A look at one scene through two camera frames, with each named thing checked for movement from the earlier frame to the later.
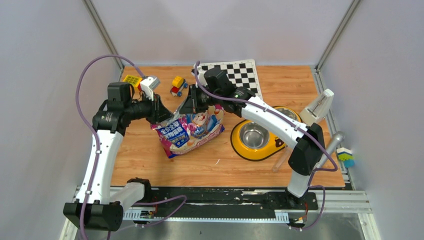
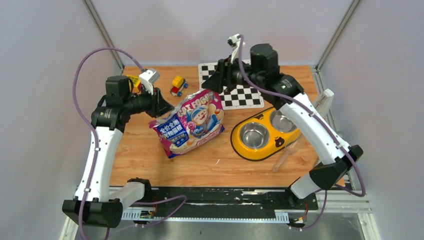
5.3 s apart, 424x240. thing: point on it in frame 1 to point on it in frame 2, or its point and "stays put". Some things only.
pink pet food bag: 184,131 stays put
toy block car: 178,84 stays put
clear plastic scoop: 276,167 stays put
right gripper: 192,104 to 221,78
